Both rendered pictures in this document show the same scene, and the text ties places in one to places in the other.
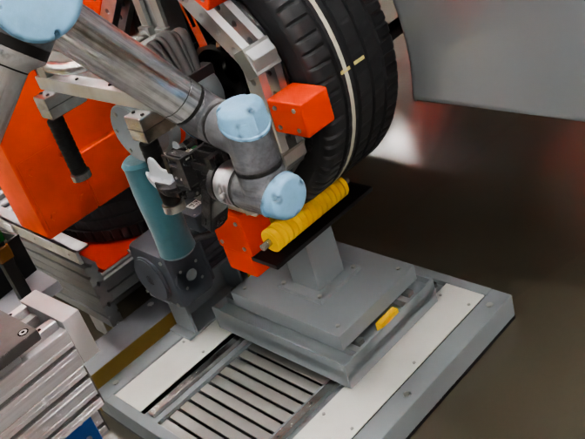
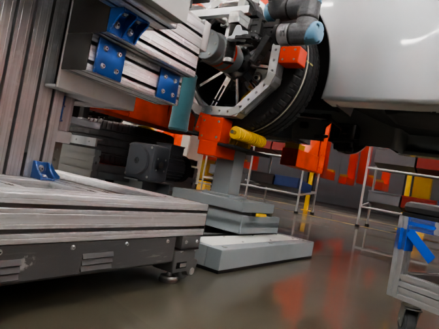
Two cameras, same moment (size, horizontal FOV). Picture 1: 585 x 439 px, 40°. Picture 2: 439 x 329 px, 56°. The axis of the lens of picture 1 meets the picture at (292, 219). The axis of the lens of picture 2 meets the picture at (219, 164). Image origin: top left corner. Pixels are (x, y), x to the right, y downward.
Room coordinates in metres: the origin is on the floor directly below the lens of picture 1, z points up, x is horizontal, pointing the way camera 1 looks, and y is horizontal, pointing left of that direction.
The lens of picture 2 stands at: (-0.16, 0.69, 0.32)
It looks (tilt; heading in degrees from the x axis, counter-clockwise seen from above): 1 degrees up; 341
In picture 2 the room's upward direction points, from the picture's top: 10 degrees clockwise
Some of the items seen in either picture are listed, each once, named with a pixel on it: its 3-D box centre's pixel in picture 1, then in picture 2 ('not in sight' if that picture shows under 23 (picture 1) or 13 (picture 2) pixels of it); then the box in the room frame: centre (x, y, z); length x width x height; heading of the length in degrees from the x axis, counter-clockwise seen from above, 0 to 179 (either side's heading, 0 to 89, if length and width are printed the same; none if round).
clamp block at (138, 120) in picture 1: (154, 118); (240, 20); (1.37, 0.18, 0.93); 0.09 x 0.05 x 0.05; 127
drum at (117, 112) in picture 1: (168, 110); (219, 52); (1.59, 0.17, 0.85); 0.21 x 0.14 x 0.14; 127
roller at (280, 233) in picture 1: (305, 212); (248, 137); (1.60, -0.04, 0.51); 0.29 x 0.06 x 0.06; 127
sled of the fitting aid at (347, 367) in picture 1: (321, 303); (216, 213); (1.75, 0.00, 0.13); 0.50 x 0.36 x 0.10; 37
